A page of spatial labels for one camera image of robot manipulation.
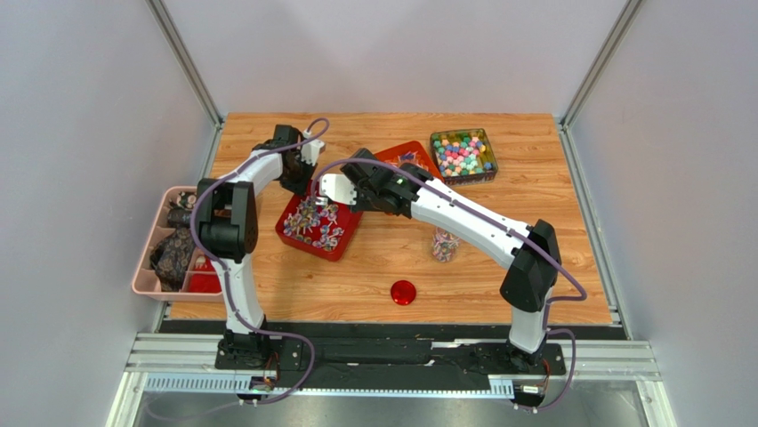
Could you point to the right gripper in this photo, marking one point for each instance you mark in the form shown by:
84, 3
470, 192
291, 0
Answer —
356, 189

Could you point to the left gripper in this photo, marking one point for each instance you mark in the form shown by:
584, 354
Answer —
302, 188

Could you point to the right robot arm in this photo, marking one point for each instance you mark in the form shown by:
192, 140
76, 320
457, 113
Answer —
528, 253

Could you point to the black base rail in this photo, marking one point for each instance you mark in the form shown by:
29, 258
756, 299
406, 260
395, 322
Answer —
386, 357

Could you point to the clear tray of colourful candies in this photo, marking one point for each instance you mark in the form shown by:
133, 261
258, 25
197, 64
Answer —
463, 157

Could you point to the clear plastic jar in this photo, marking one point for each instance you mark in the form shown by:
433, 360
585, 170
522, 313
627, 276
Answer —
444, 245

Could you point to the orange tray of lollipops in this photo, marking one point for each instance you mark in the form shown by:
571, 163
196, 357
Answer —
412, 152

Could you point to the red tray of swirl lollipops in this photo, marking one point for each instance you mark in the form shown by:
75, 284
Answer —
324, 231

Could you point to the pink organizer basket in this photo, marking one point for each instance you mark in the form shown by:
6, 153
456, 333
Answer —
146, 281

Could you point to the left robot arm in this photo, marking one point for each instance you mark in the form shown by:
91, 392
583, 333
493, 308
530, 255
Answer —
224, 227

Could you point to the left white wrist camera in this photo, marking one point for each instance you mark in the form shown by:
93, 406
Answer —
311, 149

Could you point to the red jar lid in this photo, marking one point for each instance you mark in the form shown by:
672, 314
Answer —
403, 292

